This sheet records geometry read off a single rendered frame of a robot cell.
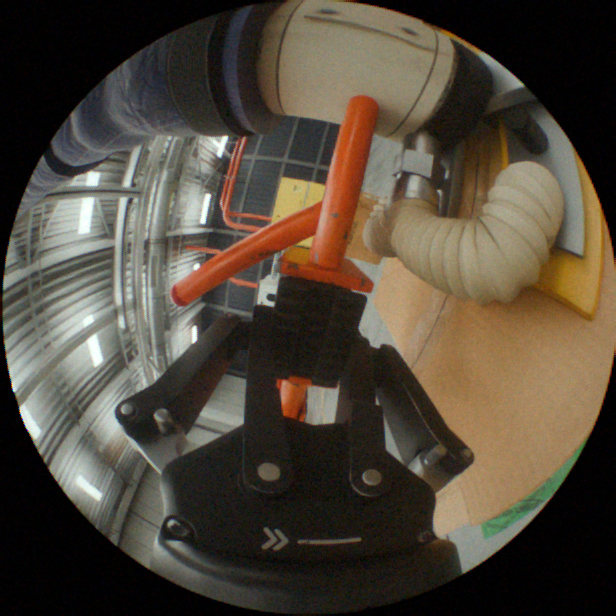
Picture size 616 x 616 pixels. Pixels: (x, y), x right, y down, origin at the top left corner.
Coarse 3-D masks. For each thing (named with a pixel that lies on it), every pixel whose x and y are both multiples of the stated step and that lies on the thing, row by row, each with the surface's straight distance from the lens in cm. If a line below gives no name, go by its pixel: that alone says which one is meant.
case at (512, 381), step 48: (480, 144) 27; (480, 192) 23; (384, 288) 38; (432, 288) 25; (528, 288) 17; (432, 336) 24; (480, 336) 19; (528, 336) 16; (576, 336) 15; (432, 384) 23; (480, 384) 18; (528, 384) 16; (576, 384) 15; (480, 432) 18; (528, 432) 16; (576, 432) 15; (480, 480) 18; (528, 480) 16
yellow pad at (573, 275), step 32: (512, 128) 16; (544, 128) 18; (512, 160) 18; (544, 160) 17; (576, 160) 17; (576, 192) 15; (576, 224) 14; (576, 256) 14; (544, 288) 14; (576, 288) 13
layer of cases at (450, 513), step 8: (456, 480) 91; (448, 488) 95; (456, 488) 92; (440, 496) 99; (448, 496) 95; (456, 496) 92; (440, 504) 99; (448, 504) 96; (456, 504) 93; (464, 504) 90; (440, 512) 100; (448, 512) 96; (456, 512) 93; (464, 512) 91; (440, 520) 100; (448, 520) 97; (456, 520) 94; (464, 520) 92; (440, 528) 101; (448, 528) 98; (456, 528) 95
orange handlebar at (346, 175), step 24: (360, 96) 17; (360, 120) 16; (336, 144) 20; (360, 144) 15; (336, 168) 14; (360, 168) 14; (336, 192) 14; (360, 192) 15; (336, 216) 13; (312, 240) 18; (336, 240) 13; (336, 264) 14; (288, 384) 18; (288, 408) 20
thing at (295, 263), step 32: (288, 256) 14; (288, 288) 12; (320, 288) 13; (352, 288) 13; (288, 320) 13; (320, 320) 13; (352, 320) 13; (288, 352) 14; (320, 352) 14; (320, 384) 15
